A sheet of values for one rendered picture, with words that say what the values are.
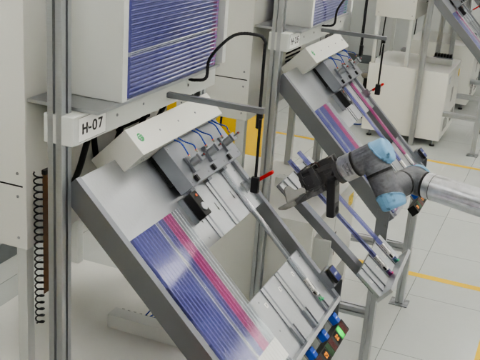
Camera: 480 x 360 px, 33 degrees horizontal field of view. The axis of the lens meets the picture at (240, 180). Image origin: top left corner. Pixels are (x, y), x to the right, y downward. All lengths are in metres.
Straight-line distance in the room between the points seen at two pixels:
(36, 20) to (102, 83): 0.21
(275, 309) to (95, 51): 0.85
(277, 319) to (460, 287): 2.32
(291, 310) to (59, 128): 0.87
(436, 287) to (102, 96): 2.79
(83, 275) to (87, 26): 1.11
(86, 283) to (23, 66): 1.02
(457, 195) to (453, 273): 2.35
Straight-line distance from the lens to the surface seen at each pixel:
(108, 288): 2.75
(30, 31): 1.97
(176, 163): 2.19
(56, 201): 1.96
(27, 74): 1.98
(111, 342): 2.45
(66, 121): 1.88
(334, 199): 2.33
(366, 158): 2.25
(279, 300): 2.32
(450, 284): 4.49
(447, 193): 2.30
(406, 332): 3.94
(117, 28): 1.93
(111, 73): 1.96
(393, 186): 2.25
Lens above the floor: 1.89
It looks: 20 degrees down
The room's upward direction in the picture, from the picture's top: 4 degrees clockwise
